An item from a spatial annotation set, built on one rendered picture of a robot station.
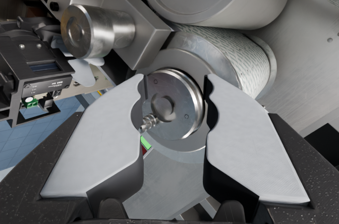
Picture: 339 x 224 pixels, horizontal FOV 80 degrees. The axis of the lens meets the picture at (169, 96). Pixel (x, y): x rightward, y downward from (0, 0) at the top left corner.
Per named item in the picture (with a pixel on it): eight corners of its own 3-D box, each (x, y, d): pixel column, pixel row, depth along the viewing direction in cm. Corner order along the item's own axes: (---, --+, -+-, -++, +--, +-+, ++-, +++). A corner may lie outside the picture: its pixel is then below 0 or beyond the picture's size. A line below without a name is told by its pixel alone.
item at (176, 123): (213, 112, 18) (167, 154, 22) (221, 106, 19) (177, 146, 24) (158, 54, 19) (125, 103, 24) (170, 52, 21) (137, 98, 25)
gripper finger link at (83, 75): (113, 86, 33) (58, 99, 26) (93, 61, 35) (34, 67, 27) (121, 72, 32) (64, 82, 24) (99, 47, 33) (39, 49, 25)
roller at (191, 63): (161, 24, 20) (250, 106, 17) (234, 30, 41) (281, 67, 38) (118, 101, 26) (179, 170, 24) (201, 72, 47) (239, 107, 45)
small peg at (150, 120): (144, 130, 19) (136, 137, 20) (161, 120, 21) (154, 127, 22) (134, 118, 19) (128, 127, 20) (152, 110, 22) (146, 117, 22)
